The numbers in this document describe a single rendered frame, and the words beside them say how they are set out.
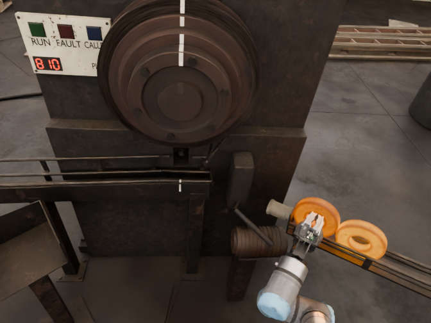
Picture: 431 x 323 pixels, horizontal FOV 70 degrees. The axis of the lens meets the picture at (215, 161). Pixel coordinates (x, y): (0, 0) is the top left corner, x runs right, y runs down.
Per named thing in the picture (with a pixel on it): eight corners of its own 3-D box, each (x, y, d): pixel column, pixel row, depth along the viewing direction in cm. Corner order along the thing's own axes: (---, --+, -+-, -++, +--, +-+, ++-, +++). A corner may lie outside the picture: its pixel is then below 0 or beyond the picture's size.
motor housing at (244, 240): (220, 279, 165) (233, 218, 129) (260, 279, 167) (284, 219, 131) (222, 304, 155) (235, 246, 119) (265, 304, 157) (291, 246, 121)
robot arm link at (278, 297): (253, 306, 95) (258, 302, 86) (272, 270, 101) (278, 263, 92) (281, 324, 93) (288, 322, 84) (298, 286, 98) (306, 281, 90)
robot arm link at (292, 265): (300, 286, 97) (272, 270, 100) (306, 273, 99) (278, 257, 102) (305, 279, 90) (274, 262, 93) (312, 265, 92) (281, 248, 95)
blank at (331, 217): (300, 190, 108) (297, 195, 106) (346, 207, 102) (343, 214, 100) (293, 220, 118) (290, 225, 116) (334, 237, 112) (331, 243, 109)
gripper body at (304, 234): (324, 230, 97) (309, 264, 91) (319, 240, 104) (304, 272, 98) (301, 218, 99) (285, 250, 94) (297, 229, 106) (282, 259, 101)
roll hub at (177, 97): (135, 131, 95) (124, 40, 76) (224, 134, 98) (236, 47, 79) (132, 142, 91) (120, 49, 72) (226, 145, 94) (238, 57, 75)
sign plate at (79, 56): (36, 70, 100) (16, 11, 88) (118, 74, 103) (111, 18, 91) (33, 74, 99) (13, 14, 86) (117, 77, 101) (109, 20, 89)
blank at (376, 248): (343, 212, 103) (340, 218, 101) (394, 231, 96) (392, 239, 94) (333, 241, 113) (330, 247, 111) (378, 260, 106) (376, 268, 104)
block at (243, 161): (224, 190, 137) (231, 148, 120) (242, 190, 137) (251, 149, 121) (226, 209, 129) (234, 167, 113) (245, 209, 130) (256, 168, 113)
